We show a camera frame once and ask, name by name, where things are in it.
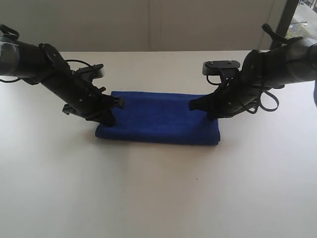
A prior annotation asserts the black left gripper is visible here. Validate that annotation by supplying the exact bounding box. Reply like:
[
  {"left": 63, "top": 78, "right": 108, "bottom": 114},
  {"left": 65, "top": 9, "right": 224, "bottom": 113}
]
[{"left": 42, "top": 68, "right": 125, "bottom": 126}]

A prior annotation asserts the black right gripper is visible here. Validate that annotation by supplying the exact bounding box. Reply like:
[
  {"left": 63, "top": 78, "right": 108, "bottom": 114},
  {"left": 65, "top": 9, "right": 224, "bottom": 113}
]
[{"left": 189, "top": 74, "right": 263, "bottom": 119}]

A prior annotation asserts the blue towel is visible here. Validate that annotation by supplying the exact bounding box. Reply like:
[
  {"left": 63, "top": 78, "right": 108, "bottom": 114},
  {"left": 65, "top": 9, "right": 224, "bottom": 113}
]
[{"left": 95, "top": 91, "right": 220, "bottom": 146}]

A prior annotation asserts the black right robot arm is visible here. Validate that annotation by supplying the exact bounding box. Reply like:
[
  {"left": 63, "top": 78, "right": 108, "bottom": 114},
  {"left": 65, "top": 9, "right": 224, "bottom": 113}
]
[{"left": 189, "top": 24, "right": 317, "bottom": 120}]

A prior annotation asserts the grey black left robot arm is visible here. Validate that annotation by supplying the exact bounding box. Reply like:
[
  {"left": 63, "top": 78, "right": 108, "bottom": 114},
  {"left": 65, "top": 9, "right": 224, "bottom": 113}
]
[{"left": 0, "top": 24, "right": 124, "bottom": 127}]

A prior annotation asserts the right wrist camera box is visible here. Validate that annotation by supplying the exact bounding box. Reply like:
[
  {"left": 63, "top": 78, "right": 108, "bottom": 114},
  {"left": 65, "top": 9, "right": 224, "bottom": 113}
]
[{"left": 202, "top": 60, "right": 241, "bottom": 86}]

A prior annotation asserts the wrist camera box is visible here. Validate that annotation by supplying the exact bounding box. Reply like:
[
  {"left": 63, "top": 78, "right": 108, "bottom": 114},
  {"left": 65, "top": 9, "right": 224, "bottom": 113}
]
[
  {"left": 202, "top": 60, "right": 241, "bottom": 86},
  {"left": 75, "top": 64, "right": 104, "bottom": 83}
]

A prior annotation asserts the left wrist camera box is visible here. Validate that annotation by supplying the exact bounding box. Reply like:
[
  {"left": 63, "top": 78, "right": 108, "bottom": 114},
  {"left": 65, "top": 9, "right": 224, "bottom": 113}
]
[{"left": 75, "top": 64, "right": 104, "bottom": 83}]

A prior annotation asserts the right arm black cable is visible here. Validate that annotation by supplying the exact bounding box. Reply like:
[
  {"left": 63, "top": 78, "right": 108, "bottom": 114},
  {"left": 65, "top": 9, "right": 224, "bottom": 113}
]
[{"left": 245, "top": 86, "right": 280, "bottom": 115}]

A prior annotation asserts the dark window frame post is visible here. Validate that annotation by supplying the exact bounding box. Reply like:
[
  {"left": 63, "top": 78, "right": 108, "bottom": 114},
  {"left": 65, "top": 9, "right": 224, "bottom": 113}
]
[{"left": 275, "top": 0, "right": 299, "bottom": 37}]

